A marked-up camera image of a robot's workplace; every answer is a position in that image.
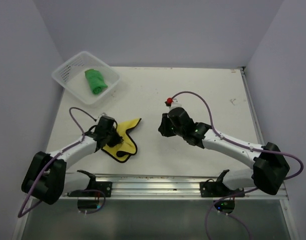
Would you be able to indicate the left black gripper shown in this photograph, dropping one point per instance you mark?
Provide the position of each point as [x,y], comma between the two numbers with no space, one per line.
[117,138]

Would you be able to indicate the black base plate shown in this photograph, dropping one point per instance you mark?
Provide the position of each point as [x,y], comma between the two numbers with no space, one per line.
[97,189]
[213,189]

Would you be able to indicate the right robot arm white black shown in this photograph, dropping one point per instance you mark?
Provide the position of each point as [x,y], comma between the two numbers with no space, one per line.
[266,168]

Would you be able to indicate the green microfiber towel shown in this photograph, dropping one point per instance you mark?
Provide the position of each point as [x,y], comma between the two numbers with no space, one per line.
[96,81]

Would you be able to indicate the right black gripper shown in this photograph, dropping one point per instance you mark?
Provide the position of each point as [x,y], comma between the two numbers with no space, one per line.
[163,128]

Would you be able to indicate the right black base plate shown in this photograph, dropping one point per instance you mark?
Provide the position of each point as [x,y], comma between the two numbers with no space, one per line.
[213,189]

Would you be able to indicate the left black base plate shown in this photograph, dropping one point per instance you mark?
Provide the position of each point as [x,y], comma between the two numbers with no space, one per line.
[97,189]

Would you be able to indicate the aluminium mounting rail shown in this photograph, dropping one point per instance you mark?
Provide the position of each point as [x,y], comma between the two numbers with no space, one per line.
[160,187]

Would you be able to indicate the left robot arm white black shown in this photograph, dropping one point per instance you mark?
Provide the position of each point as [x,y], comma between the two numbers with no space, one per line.
[47,178]

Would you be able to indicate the white plastic basket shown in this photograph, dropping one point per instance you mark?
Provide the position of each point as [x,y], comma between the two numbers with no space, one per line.
[71,76]

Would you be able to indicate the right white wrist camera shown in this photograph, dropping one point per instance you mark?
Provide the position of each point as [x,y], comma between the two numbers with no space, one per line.
[172,103]

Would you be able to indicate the yellow microfiber towel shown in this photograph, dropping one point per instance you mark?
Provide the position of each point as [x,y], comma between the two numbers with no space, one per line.
[122,146]

